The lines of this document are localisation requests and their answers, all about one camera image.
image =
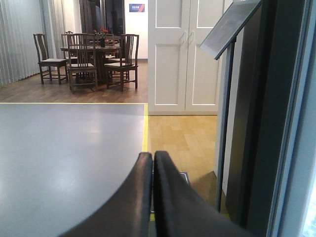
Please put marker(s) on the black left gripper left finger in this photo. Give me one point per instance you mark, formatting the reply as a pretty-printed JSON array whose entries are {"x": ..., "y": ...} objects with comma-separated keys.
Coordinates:
[{"x": 127, "y": 212}]

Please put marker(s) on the wooden dining chair right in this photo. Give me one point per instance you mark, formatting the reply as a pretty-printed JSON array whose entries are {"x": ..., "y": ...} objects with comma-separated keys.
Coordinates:
[{"x": 125, "y": 69}]

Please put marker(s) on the red flowers in vase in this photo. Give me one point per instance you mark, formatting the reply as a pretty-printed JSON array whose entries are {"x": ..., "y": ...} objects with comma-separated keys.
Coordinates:
[{"x": 101, "y": 36}]

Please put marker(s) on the grey sign board stand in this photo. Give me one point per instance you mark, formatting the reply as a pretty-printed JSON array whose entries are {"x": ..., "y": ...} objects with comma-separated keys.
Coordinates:
[{"x": 222, "y": 38}]

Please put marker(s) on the blue wall sign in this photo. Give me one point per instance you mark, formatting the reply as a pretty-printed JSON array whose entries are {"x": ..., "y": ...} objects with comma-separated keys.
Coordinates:
[{"x": 137, "y": 7}]

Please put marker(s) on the grey pleated curtain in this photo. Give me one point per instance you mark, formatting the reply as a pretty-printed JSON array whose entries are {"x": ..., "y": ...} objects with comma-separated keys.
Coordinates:
[{"x": 19, "y": 21}]

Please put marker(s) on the wooden dining chair left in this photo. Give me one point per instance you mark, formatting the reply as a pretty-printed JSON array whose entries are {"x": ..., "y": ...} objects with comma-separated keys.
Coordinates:
[{"x": 49, "y": 68}]

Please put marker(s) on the round dark wooden dining table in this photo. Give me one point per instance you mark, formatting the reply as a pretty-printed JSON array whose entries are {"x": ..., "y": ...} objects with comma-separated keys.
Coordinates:
[{"x": 111, "y": 47}]

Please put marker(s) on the wooden dining chair front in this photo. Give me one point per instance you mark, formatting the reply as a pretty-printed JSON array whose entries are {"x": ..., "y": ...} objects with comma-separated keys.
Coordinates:
[{"x": 82, "y": 67}]

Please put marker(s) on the white double door wardrobe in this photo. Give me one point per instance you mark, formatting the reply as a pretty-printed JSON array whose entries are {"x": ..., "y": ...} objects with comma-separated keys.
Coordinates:
[{"x": 183, "y": 79}]

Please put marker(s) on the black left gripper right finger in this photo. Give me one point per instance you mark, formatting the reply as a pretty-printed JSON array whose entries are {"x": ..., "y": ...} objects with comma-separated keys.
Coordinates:
[{"x": 180, "y": 211}]

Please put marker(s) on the wooden dining chair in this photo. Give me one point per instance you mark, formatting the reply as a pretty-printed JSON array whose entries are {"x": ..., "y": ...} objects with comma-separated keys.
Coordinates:
[
  {"x": 125, "y": 69},
  {"x": 82, "y": 67},
  {"x": 49, "y": 68}
]

